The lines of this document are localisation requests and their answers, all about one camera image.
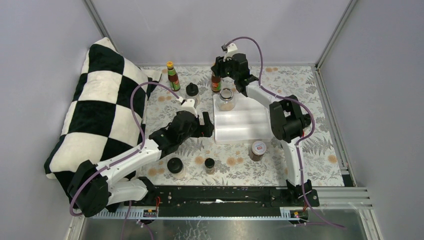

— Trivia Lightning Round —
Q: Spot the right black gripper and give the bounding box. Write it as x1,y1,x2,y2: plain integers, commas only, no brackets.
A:
210,53,238,81

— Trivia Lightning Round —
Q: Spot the clear glass jar metal rim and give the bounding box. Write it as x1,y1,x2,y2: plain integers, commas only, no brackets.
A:
216,88,236,112

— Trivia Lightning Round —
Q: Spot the white plastic organizer tray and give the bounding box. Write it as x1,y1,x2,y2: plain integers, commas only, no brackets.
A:
213,93,274,145

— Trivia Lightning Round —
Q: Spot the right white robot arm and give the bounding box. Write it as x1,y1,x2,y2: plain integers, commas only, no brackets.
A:
211,53,315,208

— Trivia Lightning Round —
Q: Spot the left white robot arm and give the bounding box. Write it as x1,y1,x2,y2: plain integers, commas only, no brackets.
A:
67,110,214,218

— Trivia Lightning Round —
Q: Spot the red label sauce bottle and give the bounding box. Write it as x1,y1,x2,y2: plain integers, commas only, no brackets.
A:
210,74,222,93

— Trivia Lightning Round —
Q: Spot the floral table mat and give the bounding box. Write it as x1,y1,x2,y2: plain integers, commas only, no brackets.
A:
137,66,344,187

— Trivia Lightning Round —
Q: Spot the small black cap spice jar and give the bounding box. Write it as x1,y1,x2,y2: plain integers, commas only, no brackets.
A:
204,158,215,175

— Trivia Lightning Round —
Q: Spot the black cap white bean jar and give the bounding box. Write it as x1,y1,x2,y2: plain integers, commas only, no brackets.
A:
185,82,200,108

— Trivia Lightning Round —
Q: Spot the large black lid jar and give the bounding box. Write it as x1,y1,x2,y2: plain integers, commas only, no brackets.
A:
167,157,186,179

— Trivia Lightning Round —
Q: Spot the white lid brown jar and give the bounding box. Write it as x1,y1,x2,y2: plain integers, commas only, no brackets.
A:
249,140,267,162

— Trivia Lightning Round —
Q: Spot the green label sauce bottle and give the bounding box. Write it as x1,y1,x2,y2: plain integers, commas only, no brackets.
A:
166,61,181,92

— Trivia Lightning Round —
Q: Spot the black white checkered pillow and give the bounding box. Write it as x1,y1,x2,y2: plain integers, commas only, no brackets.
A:
44,37,162,191

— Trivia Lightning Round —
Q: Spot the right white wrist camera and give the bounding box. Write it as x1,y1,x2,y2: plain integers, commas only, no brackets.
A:
221,43,239,62

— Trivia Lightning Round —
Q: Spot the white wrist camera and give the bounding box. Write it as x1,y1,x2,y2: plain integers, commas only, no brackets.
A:
221,43,239,62
181,98,198,117

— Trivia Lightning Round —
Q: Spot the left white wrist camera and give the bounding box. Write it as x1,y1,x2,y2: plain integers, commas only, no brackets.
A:
181,98,198,117

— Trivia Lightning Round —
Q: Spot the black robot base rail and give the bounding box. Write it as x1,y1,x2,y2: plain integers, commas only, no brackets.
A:
112,185,321,220

